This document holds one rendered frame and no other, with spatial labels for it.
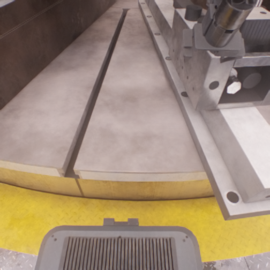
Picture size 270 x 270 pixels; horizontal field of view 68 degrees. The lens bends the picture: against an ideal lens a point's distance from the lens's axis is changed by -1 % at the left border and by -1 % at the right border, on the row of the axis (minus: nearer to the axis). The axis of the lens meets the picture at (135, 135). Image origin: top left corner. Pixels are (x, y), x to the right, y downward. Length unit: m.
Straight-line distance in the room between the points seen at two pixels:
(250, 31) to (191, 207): 0.78
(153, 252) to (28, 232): 0.61
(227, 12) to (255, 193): 0.49
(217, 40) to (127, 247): 0.63
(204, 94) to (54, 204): 0.85
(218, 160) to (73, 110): 0.69
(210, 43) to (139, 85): 0.70
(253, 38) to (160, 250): 0.74
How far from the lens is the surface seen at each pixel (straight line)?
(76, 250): 0.75
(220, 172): 0.78
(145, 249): 0.73
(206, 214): 1.10
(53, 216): 1.10
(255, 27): 0.81
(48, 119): 1.03
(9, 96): 1.21
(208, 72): 0.71
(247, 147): 0.76
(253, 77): 0.87
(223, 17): 0.46
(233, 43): 0.53
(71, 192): 1.08
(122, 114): 0.98
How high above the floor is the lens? 0.98
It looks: 49 degrees down
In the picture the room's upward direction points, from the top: 1 degrees clockwise
